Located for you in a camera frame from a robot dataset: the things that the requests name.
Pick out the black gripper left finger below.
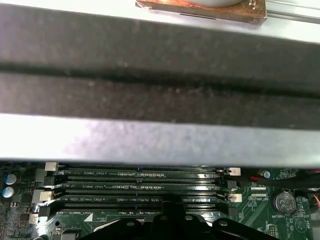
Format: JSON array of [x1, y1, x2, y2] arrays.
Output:
[[79, 194, 175, 240]]

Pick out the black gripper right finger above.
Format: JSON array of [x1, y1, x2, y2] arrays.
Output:
[[174, 194, 277, 240]]

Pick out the RAM slot white latches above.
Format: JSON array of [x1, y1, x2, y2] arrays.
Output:
[[44, 161, 241, 176], [38, 188, 243, 203]]

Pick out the green motherboard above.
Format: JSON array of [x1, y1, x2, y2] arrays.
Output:
[[0, 159, 320, 240]]

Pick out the silver coin battery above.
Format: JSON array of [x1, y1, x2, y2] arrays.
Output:
[[274, 190, 296, 214]]

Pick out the black grey PC case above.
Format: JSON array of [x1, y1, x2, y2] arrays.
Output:
[[0, 3, 320, 169]]

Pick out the blue silver capacitor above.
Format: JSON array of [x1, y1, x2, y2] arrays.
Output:
[[2, 173, 19, 186], [1, 186, 16, 200]]

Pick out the black red wire cable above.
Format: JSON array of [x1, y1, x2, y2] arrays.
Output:
[[234, 173, 320, 191]]

